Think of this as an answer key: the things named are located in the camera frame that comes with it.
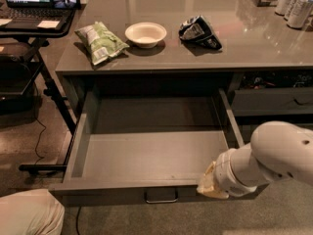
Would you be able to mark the smartphone on stand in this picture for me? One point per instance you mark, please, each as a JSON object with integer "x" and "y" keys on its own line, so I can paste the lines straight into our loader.
{"x": 66, "y": 4}

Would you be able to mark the white can right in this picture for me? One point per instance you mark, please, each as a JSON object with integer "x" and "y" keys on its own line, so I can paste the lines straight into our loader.
{"x": 300, "y": 13}

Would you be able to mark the grey top drawer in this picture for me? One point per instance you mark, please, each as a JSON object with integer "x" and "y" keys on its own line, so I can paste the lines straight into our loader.
{"x": 146, "y": 150}

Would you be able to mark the yellow sticky note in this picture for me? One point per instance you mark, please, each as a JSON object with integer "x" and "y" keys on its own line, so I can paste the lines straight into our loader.
{"x": 48, "y": 24}

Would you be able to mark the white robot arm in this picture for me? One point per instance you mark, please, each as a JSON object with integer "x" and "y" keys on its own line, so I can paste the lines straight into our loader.
{"x": 277, "y": 150}

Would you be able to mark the green chip bag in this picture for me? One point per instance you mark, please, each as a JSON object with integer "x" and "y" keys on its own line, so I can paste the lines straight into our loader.
{"x": 101, "y": 44}

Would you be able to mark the white paper bowl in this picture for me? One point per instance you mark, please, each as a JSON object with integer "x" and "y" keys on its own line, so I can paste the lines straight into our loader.
{"x": 145, "y": 35}

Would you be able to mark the open laptop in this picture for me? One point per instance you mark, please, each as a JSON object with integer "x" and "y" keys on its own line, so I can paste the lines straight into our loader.
{"x": 25, "y": 15}

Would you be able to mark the black crumpled snack bag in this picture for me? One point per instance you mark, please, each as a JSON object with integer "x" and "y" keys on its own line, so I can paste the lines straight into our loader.
{"x": 199, "y": 31}

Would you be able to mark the right top drawer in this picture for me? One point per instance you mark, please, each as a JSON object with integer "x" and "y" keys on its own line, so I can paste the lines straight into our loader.
{"x": 273, "y": 101}

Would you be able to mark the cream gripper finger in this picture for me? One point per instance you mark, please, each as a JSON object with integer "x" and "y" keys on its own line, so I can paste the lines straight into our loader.
{"x": 208, "y": 185}

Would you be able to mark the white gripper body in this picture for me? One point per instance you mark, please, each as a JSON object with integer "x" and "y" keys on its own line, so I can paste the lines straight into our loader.
{"x": 226, "y": 174}

